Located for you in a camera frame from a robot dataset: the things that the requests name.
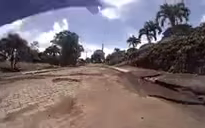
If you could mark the round distant tree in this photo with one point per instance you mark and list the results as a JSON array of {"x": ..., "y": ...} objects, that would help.
[{"x": 98, "y": 56}]

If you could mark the low green bushes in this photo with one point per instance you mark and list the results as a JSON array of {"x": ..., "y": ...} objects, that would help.
[{"x": 116, "y": 56}]

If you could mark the brown dirt road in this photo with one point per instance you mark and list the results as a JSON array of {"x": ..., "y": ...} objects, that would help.
[{"x": 100, "y": 100}]

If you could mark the large green leafy tree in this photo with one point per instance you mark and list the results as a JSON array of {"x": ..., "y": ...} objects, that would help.
[{"x": 68, "y": 46}]

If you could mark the small palm tree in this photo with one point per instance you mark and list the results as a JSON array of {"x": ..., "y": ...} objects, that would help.
[{"x": 133, "y": 41}]

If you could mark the medium palm tree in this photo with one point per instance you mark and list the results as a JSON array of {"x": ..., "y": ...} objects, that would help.
[{"x": 150, "y": 30}]

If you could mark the overgrown green embankment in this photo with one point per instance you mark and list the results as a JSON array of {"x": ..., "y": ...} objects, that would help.
[{"x": 186, "y": 50}]

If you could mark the tall palm tree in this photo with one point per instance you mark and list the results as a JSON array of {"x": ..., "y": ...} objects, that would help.
[{"x": 173, "y": 13}]

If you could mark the thin bare tree trunk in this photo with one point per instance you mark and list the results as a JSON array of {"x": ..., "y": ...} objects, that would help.
[{"x": 13, "y": 60}]

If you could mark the dark bushy tree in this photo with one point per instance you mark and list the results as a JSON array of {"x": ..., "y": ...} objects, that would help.
[{"x": 13, "y": 45}]

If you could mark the dry grass verge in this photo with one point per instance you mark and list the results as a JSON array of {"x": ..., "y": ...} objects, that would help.
[{"x": 10, "y": 66}]

